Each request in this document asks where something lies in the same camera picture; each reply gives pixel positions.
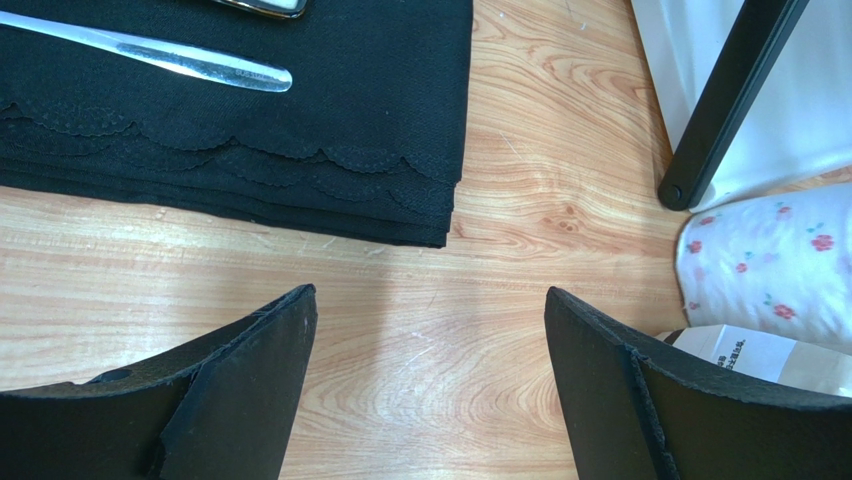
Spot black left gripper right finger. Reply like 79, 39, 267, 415
544, 287, 851, 479

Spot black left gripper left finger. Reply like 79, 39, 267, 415
1, 284, 318, 479

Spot cream checkered three-tier shelf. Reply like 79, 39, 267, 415
632, 0, 851, 212

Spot black cloth placemat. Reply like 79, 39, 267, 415
1, 1, 474, 248

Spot floral square plate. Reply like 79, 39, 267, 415
214, 0, 308, 19

